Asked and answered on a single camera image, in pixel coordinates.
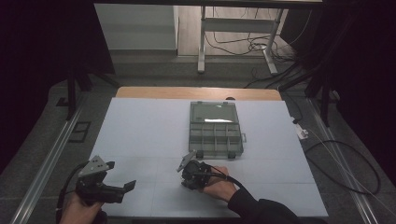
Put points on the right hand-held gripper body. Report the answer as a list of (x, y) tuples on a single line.
[(196, 172)]

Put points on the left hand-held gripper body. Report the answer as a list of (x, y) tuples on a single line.
[(96, 193)]

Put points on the white desk frame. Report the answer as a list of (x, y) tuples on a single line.
[(236, 25)]

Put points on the person's right hand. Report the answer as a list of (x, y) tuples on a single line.
[(221, 188)]

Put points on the dark floor socket plate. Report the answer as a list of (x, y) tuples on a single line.
[(79, 132)]

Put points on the person's left hand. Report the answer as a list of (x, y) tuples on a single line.
[(79, 214)]

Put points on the dark curtain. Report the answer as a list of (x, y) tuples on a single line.
[(373, 77), (31, 62)]

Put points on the grey transparent compartment storage box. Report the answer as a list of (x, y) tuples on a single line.
[(216, 138)]

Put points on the black metal stand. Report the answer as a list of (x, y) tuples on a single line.
[(325, 99), (71, 93)]

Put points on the white cabinet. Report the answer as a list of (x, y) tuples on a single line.
[(137, 28)]

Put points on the white foam board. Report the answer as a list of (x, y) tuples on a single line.
[(143, 133)]

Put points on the aluminium floor rail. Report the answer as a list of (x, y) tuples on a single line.
[(49, 165), (339, 161)]

